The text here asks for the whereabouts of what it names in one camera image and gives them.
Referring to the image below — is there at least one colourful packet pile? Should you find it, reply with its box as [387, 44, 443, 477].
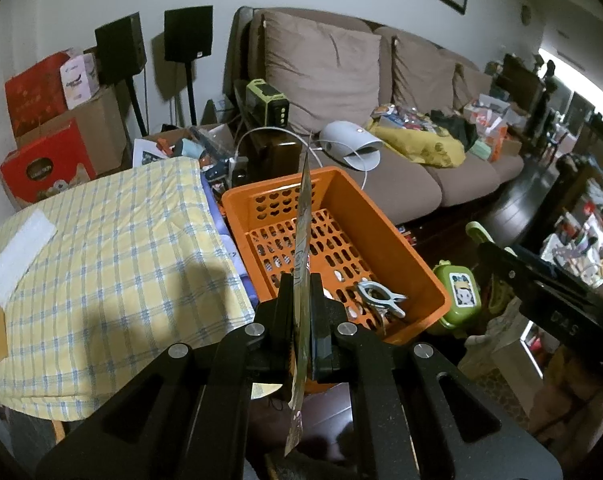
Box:
[371, 104, 432, 133]

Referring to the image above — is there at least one white domed appliance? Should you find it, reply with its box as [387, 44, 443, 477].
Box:
[320, 121, 385, 171]

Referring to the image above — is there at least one white bag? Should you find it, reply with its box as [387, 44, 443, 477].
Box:
[461, 305, 547, 416]

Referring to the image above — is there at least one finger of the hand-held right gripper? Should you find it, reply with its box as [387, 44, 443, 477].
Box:
[474, 241, 603, 306]

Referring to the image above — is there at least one brown printed packet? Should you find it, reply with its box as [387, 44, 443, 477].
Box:
[284, 132, 317, 457]

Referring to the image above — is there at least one open cardboard box with clutter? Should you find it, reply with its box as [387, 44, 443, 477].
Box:
[132, 125, 237, 186]

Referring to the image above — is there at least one black speaker on stand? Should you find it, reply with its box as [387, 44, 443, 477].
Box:
[164, 6, 214, 126]
[94, 11, 148, 136]

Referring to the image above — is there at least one green lunch box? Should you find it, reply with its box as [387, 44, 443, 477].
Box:
[426, 260, 482, 336]

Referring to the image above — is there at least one medium brown sofa cushion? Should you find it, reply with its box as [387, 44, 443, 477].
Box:
[391, 35, 457, 118]

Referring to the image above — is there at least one orange plastic basket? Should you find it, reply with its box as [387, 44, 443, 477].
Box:
[222, 166, 452, 393]

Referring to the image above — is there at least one white cable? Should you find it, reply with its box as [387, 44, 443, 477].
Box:
[234, 127, 372, 191]

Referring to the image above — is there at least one plain red gift box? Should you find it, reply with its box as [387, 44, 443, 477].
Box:
[4, 52, 72, 138]

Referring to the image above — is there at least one white foam net sheet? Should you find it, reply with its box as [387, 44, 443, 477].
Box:
[0, 209, 58, 301]

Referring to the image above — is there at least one small brown sofa cushion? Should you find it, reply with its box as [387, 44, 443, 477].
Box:
[454, 62, 495, 111]

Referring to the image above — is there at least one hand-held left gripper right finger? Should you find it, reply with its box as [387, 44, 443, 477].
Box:
[309, 274, 565, 480]

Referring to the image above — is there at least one black cloth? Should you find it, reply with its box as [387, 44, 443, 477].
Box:
[430, 110, 477, 151]

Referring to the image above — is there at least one red gift box round label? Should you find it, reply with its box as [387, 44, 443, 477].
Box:
[0, 119, 98, 211]

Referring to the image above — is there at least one large brown sofa cushion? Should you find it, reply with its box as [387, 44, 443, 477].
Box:
[264, 10, 382, 133]

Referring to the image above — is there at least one dark wooden box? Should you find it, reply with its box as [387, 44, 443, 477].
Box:
[231, 137, 302, 193]

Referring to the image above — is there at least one dark storage shelf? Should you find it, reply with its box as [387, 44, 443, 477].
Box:
[539, 155, 603, 301]

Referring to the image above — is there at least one orange white packet pile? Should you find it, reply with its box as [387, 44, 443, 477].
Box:
[464, 95, 512, 161]

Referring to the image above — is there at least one dark wooden cabinet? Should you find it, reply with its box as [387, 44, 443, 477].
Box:
[496, 52, 549, 126]

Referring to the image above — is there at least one yellow plaid tablecloth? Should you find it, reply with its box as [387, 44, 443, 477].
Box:
[0, 156, 257, 421]

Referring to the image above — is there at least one brown sofa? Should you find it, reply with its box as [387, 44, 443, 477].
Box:
[224, 6, 525, 221]

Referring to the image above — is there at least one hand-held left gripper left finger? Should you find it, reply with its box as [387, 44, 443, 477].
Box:
[35, 272, 294, 480]

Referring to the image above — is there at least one large cardboard box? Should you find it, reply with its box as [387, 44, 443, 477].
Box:
[16, 87, 129, 178]

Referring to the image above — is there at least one yellow cloth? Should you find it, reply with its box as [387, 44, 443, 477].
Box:
[369, 122, 466, 167]

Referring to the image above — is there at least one grey clothes peg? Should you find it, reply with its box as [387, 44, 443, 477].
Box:
[354, 280, 408, 333]

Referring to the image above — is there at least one small white pink box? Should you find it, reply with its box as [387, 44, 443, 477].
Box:
[60, 52, 101, 110]

